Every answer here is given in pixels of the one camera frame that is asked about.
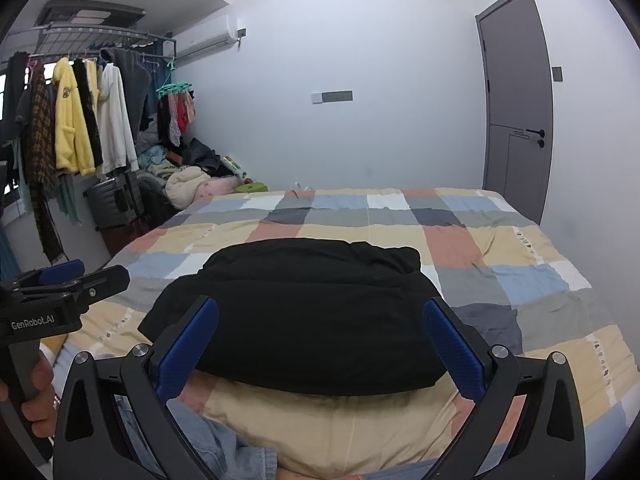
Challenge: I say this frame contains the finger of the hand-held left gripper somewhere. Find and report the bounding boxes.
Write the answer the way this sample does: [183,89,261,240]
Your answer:
[12,259,86,289]
[50,265,132,311]

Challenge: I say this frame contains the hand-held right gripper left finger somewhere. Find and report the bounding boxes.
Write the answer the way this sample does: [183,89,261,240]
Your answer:
[52,296,221,480]

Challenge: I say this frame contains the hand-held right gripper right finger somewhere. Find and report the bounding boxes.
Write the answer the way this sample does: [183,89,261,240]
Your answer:
[421,296,587,480]

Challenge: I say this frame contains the bluish clothes pile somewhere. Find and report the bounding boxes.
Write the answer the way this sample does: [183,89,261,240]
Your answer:
[139,144,177,177]

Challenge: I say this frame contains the red and pink hanging clothes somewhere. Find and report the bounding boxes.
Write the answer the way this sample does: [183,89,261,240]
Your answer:
[159,91,197,147]

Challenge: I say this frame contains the metal clothes rack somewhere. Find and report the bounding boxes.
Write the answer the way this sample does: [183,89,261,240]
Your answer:
[0,22,178,91]

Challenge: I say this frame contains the person's left hand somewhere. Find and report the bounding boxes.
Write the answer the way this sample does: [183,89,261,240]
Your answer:
[20,355,57,437]

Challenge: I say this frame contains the dark red cabinet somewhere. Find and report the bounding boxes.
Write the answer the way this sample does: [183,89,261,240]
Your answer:
[97,220,162,262]

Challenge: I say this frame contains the teal hanging cloth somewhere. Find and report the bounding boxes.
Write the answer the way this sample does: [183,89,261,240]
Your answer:
[54,174,82,227]

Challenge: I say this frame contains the grey ribbed suitcase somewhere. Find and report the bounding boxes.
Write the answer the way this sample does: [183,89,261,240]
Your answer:
[82,172,146,233]

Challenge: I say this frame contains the checked patchwork bed blanket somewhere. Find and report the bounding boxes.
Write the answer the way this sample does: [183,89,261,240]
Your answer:
[40,187,631,480]

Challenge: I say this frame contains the blue denim jeans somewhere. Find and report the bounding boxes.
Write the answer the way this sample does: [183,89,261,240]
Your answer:
[112,395,279,480]

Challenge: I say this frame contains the brown houndstooth coat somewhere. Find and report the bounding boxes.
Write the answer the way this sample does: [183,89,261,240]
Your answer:
[15,62,66,264]

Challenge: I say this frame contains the pink fleece garment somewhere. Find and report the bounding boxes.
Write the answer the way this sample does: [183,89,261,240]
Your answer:
[199,179,237,198]

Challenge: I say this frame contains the yellow fleece jacket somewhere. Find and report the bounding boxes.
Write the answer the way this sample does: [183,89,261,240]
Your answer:
[52,56,96,177]

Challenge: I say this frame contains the white hoodie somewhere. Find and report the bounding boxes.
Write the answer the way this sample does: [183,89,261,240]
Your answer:
[96,62,140,175]

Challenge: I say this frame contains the dark jacket pile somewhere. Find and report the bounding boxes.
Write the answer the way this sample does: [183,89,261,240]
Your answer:
[181,137,225,179]

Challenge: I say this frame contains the black fluffy hanging garment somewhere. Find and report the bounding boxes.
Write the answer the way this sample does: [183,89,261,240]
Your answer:
[72,58,104,168]

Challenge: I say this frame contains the black hanging coat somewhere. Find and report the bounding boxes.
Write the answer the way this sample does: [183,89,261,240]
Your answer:
[0,51,31,147]

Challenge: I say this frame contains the green clip hanger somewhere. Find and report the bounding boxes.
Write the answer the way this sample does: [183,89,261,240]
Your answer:
[156,62,193,98]

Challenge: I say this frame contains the grey hanging garment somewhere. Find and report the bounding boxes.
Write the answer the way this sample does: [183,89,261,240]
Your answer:
[100,46,152,132]

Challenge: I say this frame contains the grey ceiling light fixture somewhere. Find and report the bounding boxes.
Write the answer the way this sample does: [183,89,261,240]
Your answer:
[36,2,147,26]

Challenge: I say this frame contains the white air conditioner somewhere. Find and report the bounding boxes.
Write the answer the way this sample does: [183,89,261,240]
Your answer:
[175,14,240,59]

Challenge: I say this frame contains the grey door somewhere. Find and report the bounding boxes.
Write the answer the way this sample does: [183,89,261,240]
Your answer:
[475,0,555,226]

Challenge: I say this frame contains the black door handle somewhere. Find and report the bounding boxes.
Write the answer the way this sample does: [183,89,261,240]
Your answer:
[517,128,547,149]

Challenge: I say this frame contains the white and grey wall panel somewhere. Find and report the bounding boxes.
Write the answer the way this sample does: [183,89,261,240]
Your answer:
[310,90,354,105]

